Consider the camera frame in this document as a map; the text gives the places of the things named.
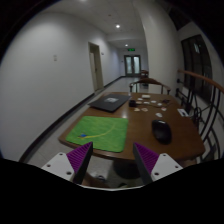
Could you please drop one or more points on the green mouse pad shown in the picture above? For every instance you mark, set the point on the green mouse pad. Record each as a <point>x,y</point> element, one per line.
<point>106,133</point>

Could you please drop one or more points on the black closed laptop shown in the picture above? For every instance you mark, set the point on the black closed laptop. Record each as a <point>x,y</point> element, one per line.
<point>110,103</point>

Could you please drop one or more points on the green exit sign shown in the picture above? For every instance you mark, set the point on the green exit sign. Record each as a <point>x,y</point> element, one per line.
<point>131,49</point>

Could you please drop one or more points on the small black box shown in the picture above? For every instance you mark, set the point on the small black box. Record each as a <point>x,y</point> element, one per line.
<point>132,103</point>

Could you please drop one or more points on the wooden chair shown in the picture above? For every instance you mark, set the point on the wooden chair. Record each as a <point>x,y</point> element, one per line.
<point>150,81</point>

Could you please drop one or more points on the white flat box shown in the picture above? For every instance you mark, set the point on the white flat box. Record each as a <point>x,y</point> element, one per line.
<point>146,96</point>

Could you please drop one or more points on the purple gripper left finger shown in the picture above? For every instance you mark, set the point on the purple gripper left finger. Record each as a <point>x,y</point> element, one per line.
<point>71,166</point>

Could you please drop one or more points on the double glass door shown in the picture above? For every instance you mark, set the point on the double glass door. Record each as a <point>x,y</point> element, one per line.
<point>132,65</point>

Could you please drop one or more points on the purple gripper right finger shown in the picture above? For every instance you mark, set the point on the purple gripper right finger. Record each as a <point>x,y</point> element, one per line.
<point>153,166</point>

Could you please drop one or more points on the door on left wall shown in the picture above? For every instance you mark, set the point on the door on left wall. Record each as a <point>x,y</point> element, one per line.
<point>95,64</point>

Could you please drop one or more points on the white paper scrap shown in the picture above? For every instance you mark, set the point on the white paper scrap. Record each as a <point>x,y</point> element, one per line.
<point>159,115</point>

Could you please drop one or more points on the black computer mouse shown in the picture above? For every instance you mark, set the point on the black computer mouse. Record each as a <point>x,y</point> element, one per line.
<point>161,131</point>

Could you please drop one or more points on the white card on table edge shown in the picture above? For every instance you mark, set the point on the white card on table edge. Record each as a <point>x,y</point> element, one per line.
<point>183,113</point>

